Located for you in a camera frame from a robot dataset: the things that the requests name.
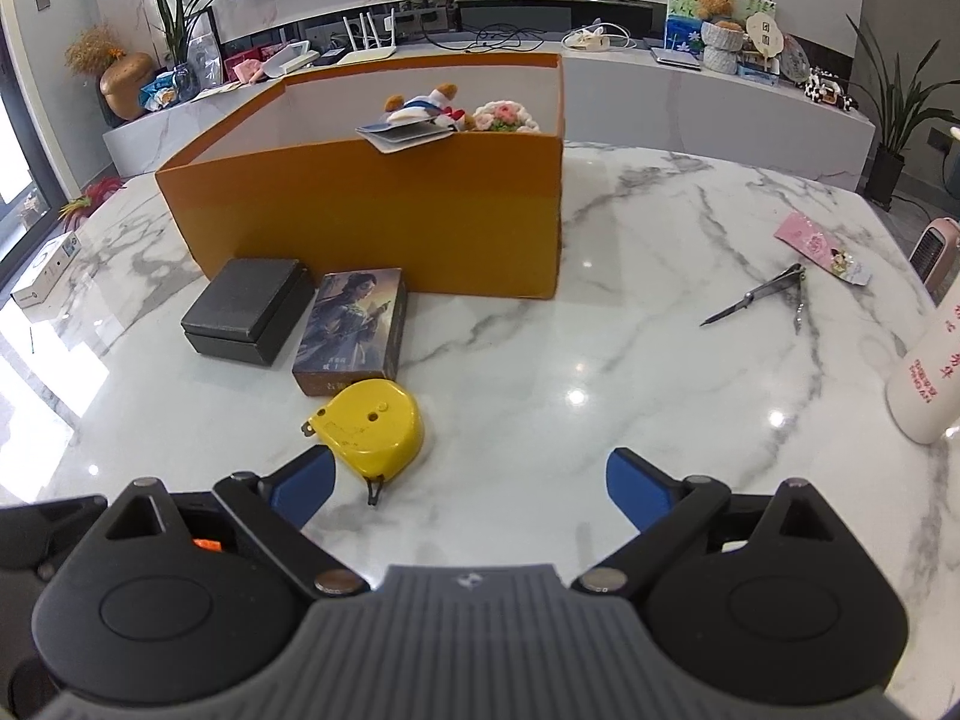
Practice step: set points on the small white carton box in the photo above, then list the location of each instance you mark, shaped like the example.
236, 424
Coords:
45, 270

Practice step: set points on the steel scissors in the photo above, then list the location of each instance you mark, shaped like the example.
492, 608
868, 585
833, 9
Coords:
791, 279

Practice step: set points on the red feather toy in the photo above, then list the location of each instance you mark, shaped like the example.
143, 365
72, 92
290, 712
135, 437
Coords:
73, 213

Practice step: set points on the pink card with keychain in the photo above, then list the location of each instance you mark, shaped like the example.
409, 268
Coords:
820, 247

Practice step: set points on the white wifi router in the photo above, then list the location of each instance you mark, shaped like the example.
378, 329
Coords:
367, 42

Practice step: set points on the crochet flower bouquet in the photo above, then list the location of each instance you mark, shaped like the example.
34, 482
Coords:
504, 116

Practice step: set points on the white power strip with cables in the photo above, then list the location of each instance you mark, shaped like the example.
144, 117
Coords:
599, 36

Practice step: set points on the bronze vase with dried flowers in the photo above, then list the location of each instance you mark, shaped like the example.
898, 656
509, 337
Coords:
119, 74

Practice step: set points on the green blue painted picture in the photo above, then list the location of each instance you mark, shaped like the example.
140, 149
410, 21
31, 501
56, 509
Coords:
682, 27

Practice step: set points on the yellow tape measure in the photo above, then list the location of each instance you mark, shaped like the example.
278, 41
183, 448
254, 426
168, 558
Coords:
374, 426

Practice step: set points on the teddy bear in knit basket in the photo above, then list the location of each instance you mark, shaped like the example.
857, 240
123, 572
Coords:
721, 35

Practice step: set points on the potted green plant right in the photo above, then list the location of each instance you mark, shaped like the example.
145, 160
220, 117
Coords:
902, 102

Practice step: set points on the white notebook on console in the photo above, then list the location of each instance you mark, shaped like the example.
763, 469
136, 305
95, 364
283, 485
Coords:
675, 58

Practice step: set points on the white marble TV console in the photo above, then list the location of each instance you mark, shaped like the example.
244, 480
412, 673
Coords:
621, 97

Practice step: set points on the black white cow figurines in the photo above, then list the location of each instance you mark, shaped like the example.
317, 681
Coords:
823, 87

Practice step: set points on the pink space heater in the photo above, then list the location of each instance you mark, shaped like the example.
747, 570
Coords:
935, 255

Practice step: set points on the black hinged case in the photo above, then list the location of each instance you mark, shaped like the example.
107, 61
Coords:
248, 311

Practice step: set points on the white bottle red text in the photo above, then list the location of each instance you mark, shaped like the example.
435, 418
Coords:
923, 391

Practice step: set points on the illustrated card game box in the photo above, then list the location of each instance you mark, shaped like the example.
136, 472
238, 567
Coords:
354, 331

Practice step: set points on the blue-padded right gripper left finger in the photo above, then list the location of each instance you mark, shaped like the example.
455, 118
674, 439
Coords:
270, 512

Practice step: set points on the green snake plant left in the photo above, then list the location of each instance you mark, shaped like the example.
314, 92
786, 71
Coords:
177, 19

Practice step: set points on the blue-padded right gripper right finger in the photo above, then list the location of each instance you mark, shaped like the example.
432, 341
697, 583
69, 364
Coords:
670, 514

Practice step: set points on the orange cardboard storage box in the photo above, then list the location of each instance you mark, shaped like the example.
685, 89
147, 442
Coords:
478, 214

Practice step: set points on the round paper hand fan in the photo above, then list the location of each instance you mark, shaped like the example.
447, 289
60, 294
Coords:
767, 36

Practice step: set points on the blue white card box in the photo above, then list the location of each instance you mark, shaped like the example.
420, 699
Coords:
392, 138

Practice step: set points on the brown white plush guinea pig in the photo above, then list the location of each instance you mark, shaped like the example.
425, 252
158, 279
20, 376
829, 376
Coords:
437, 108

